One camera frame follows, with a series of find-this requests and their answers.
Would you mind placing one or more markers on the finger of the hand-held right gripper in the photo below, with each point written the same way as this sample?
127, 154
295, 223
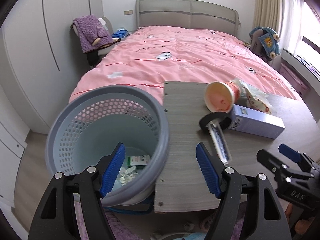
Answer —
268, 160
290, 153

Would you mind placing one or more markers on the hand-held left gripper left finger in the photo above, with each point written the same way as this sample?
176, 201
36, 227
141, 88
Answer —
112, 170

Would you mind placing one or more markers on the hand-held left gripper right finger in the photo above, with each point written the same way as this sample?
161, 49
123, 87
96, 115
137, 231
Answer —
207, 170

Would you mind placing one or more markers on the clear plastic stick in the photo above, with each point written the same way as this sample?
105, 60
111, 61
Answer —
220, 142

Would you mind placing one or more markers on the blue and white carton box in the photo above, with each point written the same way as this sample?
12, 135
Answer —
260, 125

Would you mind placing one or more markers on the grey-blue perforated wastebasket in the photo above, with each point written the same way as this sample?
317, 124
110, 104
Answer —
87, 135

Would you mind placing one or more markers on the patterned plastic wrapper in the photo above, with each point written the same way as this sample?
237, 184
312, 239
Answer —
255, 100

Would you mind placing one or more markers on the pink paper cup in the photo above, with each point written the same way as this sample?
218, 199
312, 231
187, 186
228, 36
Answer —
217, 97

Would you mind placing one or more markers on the crumpled white paper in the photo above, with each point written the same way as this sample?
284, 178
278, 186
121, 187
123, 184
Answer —
127, 176

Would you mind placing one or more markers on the small green and white box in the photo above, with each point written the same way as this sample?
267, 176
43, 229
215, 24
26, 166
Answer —
137, 160

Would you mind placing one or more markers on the purple fleece cloth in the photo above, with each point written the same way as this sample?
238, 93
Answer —
113, 221

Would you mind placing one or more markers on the pink storage box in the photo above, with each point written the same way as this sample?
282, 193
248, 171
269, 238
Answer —
292, 80

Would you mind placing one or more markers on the white drawer cabinet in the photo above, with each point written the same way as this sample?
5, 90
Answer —
10, 155

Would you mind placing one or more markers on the pink bed with headboard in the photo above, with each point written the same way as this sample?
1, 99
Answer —
187, 60

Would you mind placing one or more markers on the blue child's jacket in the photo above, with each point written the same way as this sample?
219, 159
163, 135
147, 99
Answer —
266, 42

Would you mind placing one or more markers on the grey chair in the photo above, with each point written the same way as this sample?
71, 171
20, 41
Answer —
256, 43

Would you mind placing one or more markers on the beige chair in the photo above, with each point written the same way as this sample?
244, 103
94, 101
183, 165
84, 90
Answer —
103, 51

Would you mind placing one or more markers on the blue bag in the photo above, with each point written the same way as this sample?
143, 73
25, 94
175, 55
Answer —
121, 33

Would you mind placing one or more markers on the window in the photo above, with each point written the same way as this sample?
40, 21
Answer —
307, 17

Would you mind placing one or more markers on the purple fleece garment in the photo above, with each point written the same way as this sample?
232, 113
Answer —
90, 32

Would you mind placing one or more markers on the white wardrobe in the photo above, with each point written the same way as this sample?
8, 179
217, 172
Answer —
30, 55

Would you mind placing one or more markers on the white plastic pack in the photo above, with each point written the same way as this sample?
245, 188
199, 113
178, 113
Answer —
102, 21

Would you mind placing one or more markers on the beige curtain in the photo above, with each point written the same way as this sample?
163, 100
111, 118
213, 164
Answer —
268, 5

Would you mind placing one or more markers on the grey padded bed headboard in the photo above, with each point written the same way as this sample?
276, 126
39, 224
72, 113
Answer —
175, 12

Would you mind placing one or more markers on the wall socket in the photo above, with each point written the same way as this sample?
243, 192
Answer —
128, 12

